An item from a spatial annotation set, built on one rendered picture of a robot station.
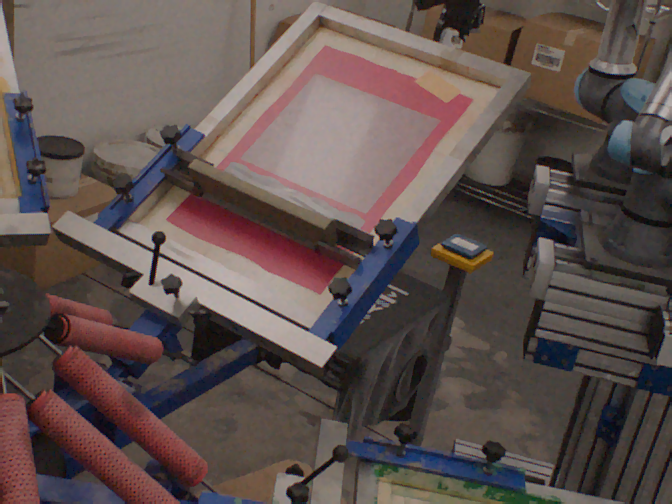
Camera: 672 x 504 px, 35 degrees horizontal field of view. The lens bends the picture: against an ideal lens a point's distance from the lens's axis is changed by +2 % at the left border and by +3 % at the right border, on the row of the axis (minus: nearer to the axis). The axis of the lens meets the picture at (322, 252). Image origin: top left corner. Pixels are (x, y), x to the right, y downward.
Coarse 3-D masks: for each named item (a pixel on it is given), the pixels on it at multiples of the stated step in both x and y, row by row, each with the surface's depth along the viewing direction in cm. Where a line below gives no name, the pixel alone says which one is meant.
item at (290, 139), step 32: (320, 64) 250; (352, 64) 248; (288, 96) 245; (320, 96) 243; (352, 96) 242; (256, 128) 240; (288, 128) 239; (320, 128) 237; (224, 160) 235; (256, 160) 234; (288, 160) 233; (320, 160) 231; (192, 224) 225; (224, 224) 224; (256, 224) 223
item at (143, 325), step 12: (144, 312) 202; (132, 324) 201; (144, 324) 200; (156, 324) 200; (168, 324) 200; (156, 336) 198; (120, 360) 196; (132, 360) 196; (132, 372) 197; (144, 372) 199
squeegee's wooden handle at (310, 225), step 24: (192, 168) 221; (216, 168) 220; (216, 192) 222; (240, 192) 215; (264, 192) 214; (264, 216) 217; (288, 216) 210; (312, 216) 208; (312, 240) 212; (336, 240) 211
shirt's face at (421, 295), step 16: (400, 272) 273; (400, 288) 265; (416, 288) 266; (432, 288) 268; (400, 304) 257; (416, 304) 258; (368, 320) 247; (384, 320) 248; (400, 320) 250; (352, 336) 239; (368, 336) 240
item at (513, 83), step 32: (288, 32) 253; (352, 32) 252; (384, 32) 248; (256, 64) 248; (448, 64) 240; (480, 64) 237; (512, 96) 229; (224, 128) 241; (480, 128) 225; (448, 160) 221; (160, 192) 230; (448, 192) 220; (128, 224) 223; (160, 256) 219; (192, 256) 215; (224, 288) 211; (256, 288) 208; (288, 320) 204
